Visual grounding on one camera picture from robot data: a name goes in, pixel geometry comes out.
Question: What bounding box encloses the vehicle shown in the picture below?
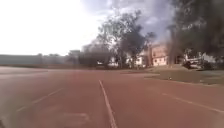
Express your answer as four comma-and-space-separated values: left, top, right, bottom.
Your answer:
181, 57, 214, 71

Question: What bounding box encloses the long grey wall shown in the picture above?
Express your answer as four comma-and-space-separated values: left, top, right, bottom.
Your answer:
0, 53, 81, 68

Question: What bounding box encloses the pale orange building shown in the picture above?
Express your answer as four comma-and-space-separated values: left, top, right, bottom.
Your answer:
134, 43, 170, 68

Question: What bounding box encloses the large dark tree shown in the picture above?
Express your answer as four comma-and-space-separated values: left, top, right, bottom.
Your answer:
79, 9, 157, 70
166, 0, 224, 68

